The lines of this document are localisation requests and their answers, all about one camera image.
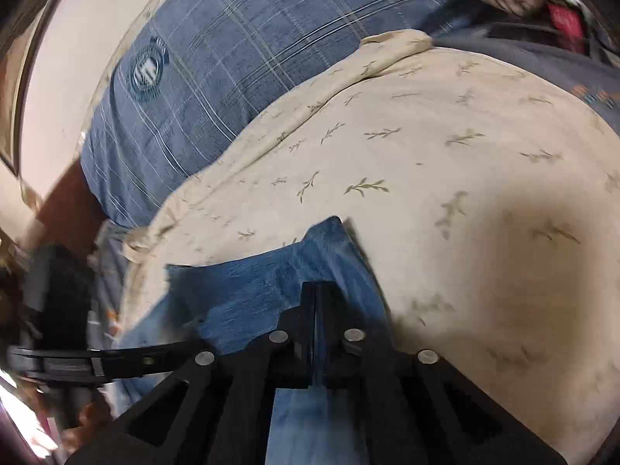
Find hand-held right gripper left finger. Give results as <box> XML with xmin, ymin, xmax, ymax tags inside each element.
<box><xmin>114</xmin><ymin>282</ymin><xmax>318</xmax><ymax>465</ymax></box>

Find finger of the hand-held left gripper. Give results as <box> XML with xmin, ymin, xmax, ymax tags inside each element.
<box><xmin>99</xmin><ymin>339</ymin><xmax>207</xmax><ymax>381</ymax></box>

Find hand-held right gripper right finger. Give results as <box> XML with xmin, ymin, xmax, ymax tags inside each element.
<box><xmin>317</xmin><ymin>282</ymin><xmax>531</xmax><ymax>465</ymax></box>

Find blue faded denim pants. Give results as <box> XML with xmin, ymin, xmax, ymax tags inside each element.
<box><xmin>116</xmin><ymin>215</ymin><xmax>395</xmax><ymax>465</ymax></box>

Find brown headboard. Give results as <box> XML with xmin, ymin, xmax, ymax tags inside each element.
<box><xmin>39</xmin><ymin>160</ymin><xmax>110</xmax><ymax>253</ymax></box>

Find cream leaf-print blanket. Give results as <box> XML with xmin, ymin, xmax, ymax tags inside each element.
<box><xmin>119</xmin><ymin>29</ymin><xmax>620</xmax><ymax>465</ymax></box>

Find blue plaid pillow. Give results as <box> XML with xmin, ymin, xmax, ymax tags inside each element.
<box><xmin>80</xmin><ymin>0</ymin><xmax>478</xmax><ymax>228</ymax></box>

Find grey patterned bed sheet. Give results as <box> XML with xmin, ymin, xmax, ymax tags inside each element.
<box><xmin>92</xmin><ymin>19</ymin><xmax>620</xmax><ymax>398</ymax></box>

